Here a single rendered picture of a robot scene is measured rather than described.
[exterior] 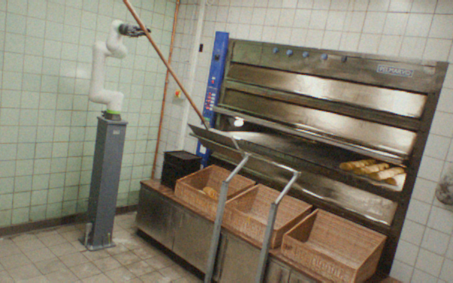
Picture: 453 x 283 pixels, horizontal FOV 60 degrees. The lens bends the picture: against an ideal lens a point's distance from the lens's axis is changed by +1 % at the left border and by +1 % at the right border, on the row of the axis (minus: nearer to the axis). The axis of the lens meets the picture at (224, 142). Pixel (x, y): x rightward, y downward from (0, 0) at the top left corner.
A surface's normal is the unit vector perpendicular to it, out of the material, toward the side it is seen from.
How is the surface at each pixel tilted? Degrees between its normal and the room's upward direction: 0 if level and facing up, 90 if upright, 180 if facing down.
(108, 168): 90
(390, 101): 70
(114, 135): 90
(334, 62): 90
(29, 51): 90
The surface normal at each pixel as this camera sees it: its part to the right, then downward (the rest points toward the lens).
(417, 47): -0.67, 0.03
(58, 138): 0.72, 0.26
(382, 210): -0.57, -0.31
